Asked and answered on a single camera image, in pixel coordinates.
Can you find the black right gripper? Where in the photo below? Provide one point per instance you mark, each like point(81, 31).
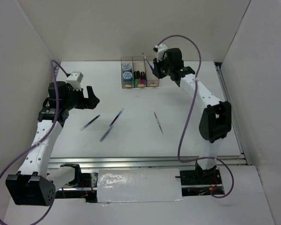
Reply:
point(157, 65)

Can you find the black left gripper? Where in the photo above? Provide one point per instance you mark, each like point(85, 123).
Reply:
point(92, 101)

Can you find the dark blue gel pen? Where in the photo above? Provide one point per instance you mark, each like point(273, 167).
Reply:
point(117, 116)

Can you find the light blue clear pen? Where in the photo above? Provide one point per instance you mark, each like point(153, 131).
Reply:
point(90, 122)

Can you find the purple capped black highlighter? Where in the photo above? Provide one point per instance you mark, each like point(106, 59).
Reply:
point(143, 78)

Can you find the green capped black highlighter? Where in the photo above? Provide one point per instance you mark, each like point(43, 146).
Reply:
point(136, 76)

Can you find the thin black white pen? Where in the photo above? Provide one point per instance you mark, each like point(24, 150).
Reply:
point(158, 122)

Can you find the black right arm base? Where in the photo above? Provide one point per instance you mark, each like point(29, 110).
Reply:
point(192, 185)

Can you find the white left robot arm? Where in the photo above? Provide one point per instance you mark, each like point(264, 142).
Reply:
point(32, 184)

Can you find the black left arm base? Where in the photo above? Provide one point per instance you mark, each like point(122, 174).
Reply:
point(85, 188)

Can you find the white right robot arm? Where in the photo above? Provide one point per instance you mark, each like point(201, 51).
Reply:
point(215, 122)

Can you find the right clear storage bin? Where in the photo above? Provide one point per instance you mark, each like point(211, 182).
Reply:
point(152, 80)

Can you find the clear storage bin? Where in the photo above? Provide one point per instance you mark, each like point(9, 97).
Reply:
point(152, 80)
point(127, 59)
point(139, 65)

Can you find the middle clear storage bin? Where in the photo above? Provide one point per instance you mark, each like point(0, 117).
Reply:
point(139, 65)

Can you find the left clear storage bin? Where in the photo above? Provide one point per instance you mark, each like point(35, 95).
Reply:
point(127, 59)

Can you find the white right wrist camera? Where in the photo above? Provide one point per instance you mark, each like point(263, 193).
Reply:
point(160, 51)

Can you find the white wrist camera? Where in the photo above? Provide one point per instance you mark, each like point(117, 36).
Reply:
point(160, 51)
point(74, 79)

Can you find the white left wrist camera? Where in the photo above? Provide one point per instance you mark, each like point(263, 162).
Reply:
point(74, 79)

